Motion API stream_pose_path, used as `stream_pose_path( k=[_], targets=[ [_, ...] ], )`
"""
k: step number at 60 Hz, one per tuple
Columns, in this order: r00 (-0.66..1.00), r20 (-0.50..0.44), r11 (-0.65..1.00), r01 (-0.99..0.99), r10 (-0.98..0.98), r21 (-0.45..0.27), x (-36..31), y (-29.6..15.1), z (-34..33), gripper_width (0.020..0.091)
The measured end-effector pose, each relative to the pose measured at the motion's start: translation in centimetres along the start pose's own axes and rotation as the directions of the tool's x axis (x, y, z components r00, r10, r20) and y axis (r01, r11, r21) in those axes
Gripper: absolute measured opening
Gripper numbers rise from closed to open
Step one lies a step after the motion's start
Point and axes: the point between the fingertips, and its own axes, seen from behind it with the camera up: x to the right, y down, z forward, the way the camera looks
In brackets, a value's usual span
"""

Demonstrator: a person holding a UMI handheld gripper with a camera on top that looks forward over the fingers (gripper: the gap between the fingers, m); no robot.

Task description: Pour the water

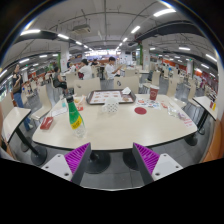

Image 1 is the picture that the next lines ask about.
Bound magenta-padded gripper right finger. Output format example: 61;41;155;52
131;142;184;186

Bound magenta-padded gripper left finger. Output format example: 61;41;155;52
40;142;93;186

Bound green drink bottle black cap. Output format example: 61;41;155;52
65;95;88;139

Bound red tissue packet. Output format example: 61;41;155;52
39;116;55;131

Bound white and pink leaflet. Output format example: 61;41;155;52
179;113;196;129

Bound white paper flyer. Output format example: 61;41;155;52
49;106;69;118

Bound empty clear plastic bag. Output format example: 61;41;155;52
166;105;181;118

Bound flat round red coaster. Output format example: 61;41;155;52
134;106;148;116

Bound white neighbouring table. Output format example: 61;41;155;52
1;106;48;167
192;95;219;136

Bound colourful sticker sheet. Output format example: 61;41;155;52
135;98;162;111

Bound red paper cup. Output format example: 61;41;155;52
148;84;160;102

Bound group of beige chairs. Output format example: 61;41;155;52
139;66;214;101

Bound dark food tray paper liner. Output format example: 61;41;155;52
86;88;137;106

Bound ceiling air conditioner unit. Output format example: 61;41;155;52
71;23;92;36

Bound group of ceiling lights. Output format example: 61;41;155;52
0;8;219;79

